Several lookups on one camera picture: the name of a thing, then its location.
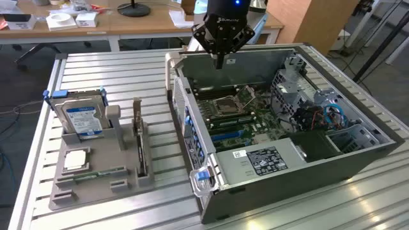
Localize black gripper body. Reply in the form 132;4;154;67
204;0;250;55

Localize black graphics card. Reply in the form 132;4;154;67
132;97;149;175

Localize stack of papers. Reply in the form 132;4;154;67
168;11;194;29

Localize cardboard box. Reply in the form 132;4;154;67
180;0;196;15

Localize black lamp base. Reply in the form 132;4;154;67
116;0;152;17

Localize metal socket cover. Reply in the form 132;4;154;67
234;85;257;104

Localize large metal disk bay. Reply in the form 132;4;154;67
269;54;320;115

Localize wooden cabinet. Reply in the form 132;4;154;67
266;0;361;56

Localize CPU socket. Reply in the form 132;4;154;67
216;95;246;116

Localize green motherboard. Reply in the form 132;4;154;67
194;85;288;153

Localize plain white box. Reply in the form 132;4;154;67
75;12;99;28

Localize green RAM stick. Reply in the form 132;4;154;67
209;117;249;129
60;167;124;181

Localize black tripod pole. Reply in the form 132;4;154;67
353;23;409;83

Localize blue expansion slot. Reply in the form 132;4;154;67
210;130;245;142

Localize white box with round hole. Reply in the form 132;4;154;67
45;13;79;32

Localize wooden desk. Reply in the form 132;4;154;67
0;0;285;52

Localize black air shroud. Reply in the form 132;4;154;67
286;130;345;164

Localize hard disk in blue carrier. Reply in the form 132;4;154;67
44;87;111;141

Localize black chair base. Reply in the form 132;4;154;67
15;43;63;70

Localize grey power supply unit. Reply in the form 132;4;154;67
216;138;308;187

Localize small metal disk bay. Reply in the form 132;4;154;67
325;124;381;154

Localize white labelled box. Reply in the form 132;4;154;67
5;19;37;31

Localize flat black box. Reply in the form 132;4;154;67
1;13;32;23

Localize blue case latch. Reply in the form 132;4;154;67
194;170;210;185

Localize open dark PC case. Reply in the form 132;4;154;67
164;42;404;225

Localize silver CPU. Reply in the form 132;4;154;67
63;151;89;170

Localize grey parts rack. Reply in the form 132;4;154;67
47;97;157;211

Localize white table frame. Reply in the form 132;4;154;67
329;0;409;65

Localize blue wire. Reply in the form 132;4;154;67
322;104;349;128

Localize white floor cable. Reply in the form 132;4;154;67
0;100;44;116

